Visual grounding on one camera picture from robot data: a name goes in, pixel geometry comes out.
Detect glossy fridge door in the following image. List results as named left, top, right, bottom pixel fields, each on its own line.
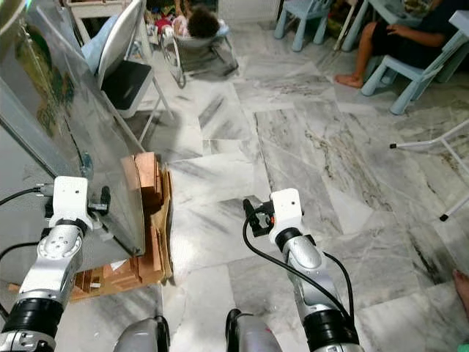
left=18, top=0, right=149, bottom=257

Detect orange clay brick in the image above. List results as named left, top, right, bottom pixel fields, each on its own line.
left=77, top=253, right=169, bottom=300
left=132, top=152, right=163, bottom=213

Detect grey robot right leg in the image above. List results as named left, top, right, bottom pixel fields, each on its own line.
left=224, top=308, right=285, bottom=352

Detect grey robot leg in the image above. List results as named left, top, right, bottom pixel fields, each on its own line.
left=112, top=315, right=171, bottom=352
left=224, top=308, right=285, bottom=352

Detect white folding chair black seat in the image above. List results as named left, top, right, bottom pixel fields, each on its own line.
left=82, top=0, right=175, bottom=122

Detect grey robot left leg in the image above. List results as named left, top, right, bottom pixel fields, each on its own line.
left=112, top=315, right=171, bottom=352

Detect grey baby bouncer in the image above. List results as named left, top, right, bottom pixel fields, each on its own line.
left=154, top=4, right=240, bottom=80

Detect white metal stand black feet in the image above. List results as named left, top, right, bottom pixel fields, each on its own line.
left=390, top=117, right=469, bottom=222

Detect dark-haired baby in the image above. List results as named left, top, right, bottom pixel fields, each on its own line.
left=172, top=4, right=222, bottom=39

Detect light blue plastic chair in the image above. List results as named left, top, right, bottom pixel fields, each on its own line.
left=361, top=11, right=469, bottom=117
left=273, top=0, right=336, bottom=54

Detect bare person foot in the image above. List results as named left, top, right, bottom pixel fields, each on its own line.
left=452, top=268, right=469, bottom=318

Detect seated person in dark clothes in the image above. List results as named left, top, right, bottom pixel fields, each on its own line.
left=334, top=0, right=469, bottom=90

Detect light blue plastic table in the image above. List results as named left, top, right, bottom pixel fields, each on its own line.
left=341, top=0, right=429, bottom=54

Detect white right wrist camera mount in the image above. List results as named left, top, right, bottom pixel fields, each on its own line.
left=267, top=188, right=304, bottom=234

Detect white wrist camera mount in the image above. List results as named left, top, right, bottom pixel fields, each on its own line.
left=267, top=188, right=304, bottom=234
left=48, top=176, right=95, bottom=234

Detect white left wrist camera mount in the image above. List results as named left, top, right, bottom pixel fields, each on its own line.
left=48, top=176, right=95, bottom=234

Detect long black left arm cable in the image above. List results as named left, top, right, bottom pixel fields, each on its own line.
left=0, top=186, right=53, bottom=208

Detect short black left arm cable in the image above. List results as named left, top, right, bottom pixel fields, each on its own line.
left=0, top=241, right=41, bottom=261

